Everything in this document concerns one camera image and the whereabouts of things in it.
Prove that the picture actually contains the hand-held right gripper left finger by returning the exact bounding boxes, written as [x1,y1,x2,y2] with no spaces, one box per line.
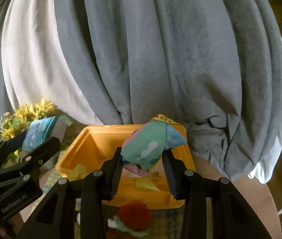
[15,147,124,239]

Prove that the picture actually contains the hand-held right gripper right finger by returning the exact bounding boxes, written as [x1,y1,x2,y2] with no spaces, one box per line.
[161,151,273,239]

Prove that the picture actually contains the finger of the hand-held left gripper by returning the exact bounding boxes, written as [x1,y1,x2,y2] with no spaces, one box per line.
[0,136,62,188]
[0,128,30,170]

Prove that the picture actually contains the blue tissue pack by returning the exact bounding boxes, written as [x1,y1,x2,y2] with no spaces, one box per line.
[22,116,59,152]

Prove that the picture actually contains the orange plastic crate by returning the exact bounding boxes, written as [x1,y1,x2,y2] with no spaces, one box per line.
[56,114,196,210]

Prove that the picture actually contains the green pink tissue pack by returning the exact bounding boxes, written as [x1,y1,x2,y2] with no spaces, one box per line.
[120,120,187,177]

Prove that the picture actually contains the grey green vase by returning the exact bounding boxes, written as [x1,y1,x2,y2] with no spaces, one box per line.
[45,118,68,171]

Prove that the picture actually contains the sunflower bouquet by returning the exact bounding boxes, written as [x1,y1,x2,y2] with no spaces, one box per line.
[0,98,73,140]

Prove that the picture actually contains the yellow blue checked mat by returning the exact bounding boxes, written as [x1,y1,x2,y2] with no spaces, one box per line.
[41,169,189,239]

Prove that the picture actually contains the green plush with red hat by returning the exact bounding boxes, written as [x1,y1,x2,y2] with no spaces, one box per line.
[107,203,154,237]

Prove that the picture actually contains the pale pink curtain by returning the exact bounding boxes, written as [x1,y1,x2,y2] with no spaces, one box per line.
[1,0,102,125]

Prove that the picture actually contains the grey curtain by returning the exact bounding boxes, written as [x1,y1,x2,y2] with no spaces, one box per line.
[0,0,282,183]

